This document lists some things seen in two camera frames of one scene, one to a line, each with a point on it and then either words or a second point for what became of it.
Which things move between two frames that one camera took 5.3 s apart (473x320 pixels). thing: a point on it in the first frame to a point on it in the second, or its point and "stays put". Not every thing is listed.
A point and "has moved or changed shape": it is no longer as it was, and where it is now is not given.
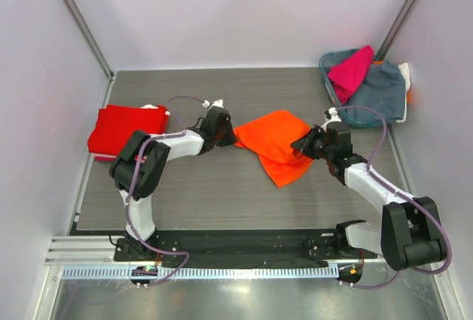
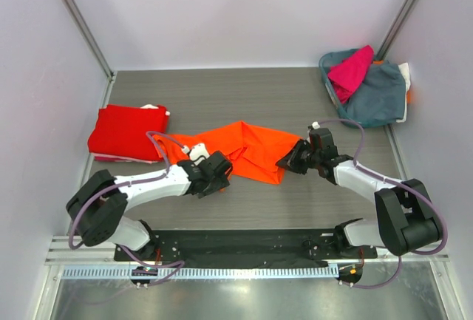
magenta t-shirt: x=350 y=72 stays put
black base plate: x=237 y=248 stays put
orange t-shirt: x=270 y=137 has moved or changed shape
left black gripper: x=230 y=139 to x=219 y=183
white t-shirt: x=405 y=71 stays put
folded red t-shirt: x=116 y=124 stays put
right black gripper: x=310 y=144 to x=296 y=156
